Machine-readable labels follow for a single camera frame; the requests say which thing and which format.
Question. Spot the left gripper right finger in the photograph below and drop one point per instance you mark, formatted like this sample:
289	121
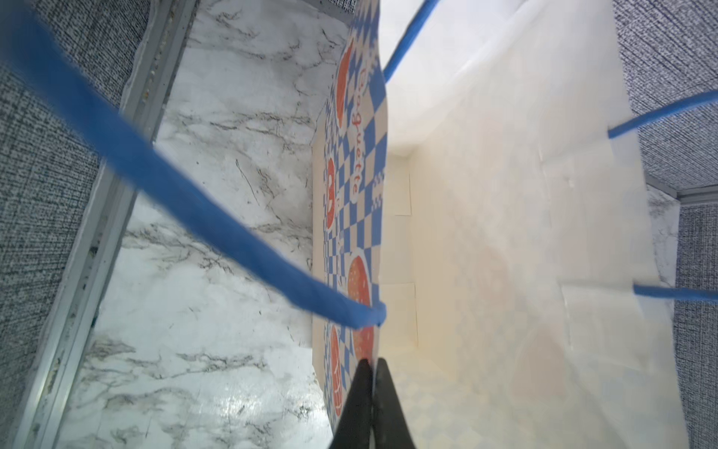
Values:
389	424

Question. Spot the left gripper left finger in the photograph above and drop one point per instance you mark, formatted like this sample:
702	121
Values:
354	428

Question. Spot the blue checkered paper bag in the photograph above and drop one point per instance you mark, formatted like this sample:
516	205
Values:
476	193

